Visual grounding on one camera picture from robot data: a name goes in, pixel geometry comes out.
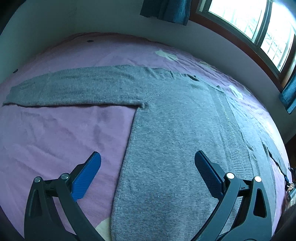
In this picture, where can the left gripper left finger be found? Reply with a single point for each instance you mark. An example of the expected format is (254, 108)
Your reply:
(42, 221)

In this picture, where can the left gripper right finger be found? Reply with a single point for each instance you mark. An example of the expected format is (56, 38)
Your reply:
(253, 220)

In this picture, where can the grey knit sweater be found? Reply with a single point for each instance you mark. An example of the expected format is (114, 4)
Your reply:
(147, 124)

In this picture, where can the purple dotted bed sheet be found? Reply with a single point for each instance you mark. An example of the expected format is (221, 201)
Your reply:
(97, 50)

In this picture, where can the teal curtain right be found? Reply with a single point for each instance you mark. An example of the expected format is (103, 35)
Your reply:
(288, 96)

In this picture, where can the teal curtain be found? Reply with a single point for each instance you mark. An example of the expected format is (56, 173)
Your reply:
(288, 96)
(173, 11)

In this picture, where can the teal curtain left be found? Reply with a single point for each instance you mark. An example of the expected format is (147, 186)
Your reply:
(173, 11)

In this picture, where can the window with wooden frame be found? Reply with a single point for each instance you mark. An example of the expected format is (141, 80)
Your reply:
(263, 30)

